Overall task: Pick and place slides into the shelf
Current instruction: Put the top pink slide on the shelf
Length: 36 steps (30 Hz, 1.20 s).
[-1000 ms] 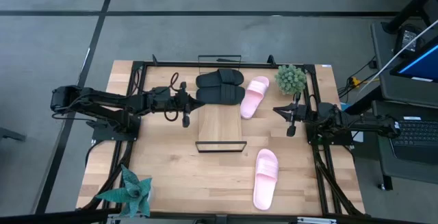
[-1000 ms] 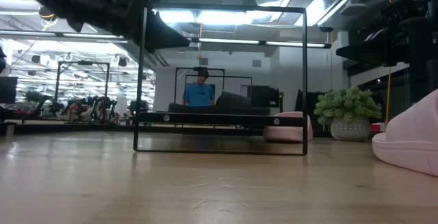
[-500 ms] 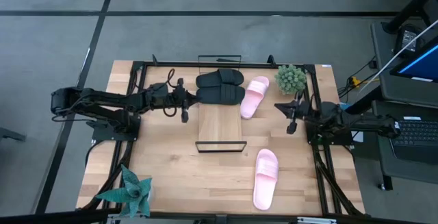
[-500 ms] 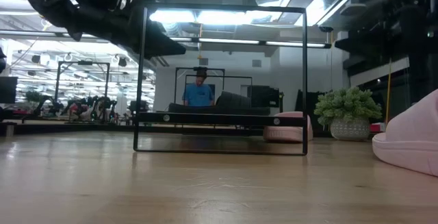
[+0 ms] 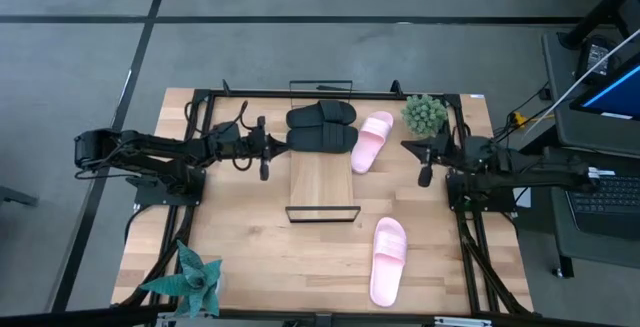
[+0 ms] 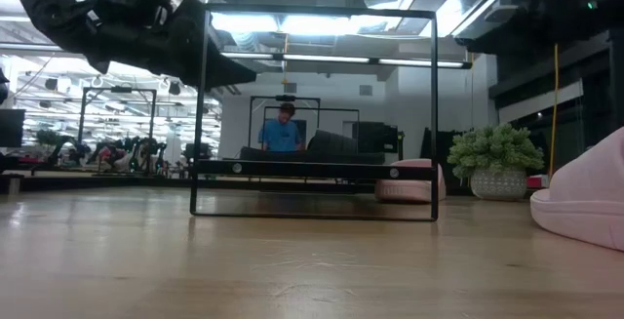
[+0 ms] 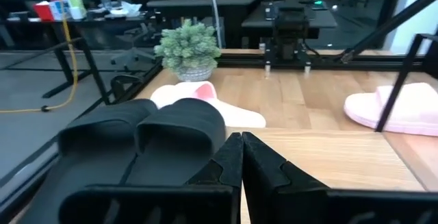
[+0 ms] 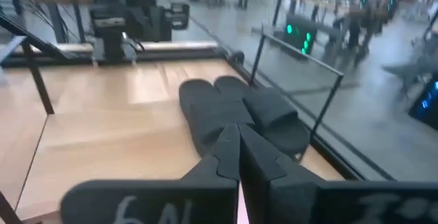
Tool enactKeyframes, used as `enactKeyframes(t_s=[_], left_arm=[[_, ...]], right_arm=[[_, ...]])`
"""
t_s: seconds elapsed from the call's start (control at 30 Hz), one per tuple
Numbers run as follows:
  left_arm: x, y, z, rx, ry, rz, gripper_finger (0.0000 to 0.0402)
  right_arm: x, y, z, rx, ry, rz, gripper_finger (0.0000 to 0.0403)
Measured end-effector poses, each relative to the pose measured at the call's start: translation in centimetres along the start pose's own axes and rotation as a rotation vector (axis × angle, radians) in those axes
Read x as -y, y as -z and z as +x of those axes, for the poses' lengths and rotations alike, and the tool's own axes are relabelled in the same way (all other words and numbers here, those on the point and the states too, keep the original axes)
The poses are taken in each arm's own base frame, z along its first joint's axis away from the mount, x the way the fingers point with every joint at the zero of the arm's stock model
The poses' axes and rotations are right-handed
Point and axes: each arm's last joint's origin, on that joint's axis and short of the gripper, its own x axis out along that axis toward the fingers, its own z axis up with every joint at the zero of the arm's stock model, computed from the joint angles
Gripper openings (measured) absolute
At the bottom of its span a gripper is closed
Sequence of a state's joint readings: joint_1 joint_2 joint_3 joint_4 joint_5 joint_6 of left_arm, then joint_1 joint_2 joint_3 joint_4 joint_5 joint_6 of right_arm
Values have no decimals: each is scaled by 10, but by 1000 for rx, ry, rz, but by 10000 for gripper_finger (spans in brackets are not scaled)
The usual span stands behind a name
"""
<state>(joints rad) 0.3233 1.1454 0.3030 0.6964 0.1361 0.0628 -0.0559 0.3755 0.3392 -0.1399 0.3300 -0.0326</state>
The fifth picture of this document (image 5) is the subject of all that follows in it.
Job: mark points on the bushy green plant white pot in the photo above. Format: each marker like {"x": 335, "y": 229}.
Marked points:
{"x": 424, "y": 114}

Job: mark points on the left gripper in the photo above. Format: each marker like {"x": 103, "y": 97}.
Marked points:
{"x": 257, "y": 147}

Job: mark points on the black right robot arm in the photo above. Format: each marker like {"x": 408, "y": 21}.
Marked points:
{"x": 525, "y": 172}

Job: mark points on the pink slide sandal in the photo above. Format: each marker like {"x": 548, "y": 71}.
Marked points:
{"x": 387, "y": 267}
{"x": 372, "y": 142}

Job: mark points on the grey chair leg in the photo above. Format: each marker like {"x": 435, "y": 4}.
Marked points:
{"x": 15, "y": 196}

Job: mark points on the silver label plate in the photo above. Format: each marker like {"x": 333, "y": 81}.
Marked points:
{"x": 462, "y": 322}

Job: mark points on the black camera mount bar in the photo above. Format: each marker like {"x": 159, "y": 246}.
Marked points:
{"x": 75, "y": 317}

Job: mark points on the teal spiky succulent plant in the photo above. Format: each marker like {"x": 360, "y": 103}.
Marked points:
{"x": 192, "y": 282}

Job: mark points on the black laptop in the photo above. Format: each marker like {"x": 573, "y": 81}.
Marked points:
{"x": 610, "y": 197}

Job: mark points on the black aluminium table frame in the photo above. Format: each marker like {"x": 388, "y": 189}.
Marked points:
{"x": 250, "y": 93}

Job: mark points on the monitor with blue screen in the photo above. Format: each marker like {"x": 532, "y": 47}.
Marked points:
{"x": 620, "y": 92}

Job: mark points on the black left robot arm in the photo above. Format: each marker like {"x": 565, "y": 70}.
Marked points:
{"x": 150, "y": 152}

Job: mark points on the black office desk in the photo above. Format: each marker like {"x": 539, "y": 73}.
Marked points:
{"x": 600, "y": 12}

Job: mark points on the black power adapter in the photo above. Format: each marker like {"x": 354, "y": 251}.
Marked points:
{"x": 595, "y": 57}

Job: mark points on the yellow plug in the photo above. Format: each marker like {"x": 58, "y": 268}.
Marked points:
{"x": 520, "y": 118}

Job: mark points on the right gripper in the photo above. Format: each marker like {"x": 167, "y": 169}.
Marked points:
{"x": 440, "y": 152}

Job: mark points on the wooden shelf with black frame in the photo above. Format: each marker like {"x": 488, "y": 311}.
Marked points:
{"x": 320, "y": 182}

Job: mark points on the black slide sandal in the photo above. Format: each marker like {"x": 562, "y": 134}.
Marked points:
{"x": 310, "y": 139}
{"x": 305, "y": 116}

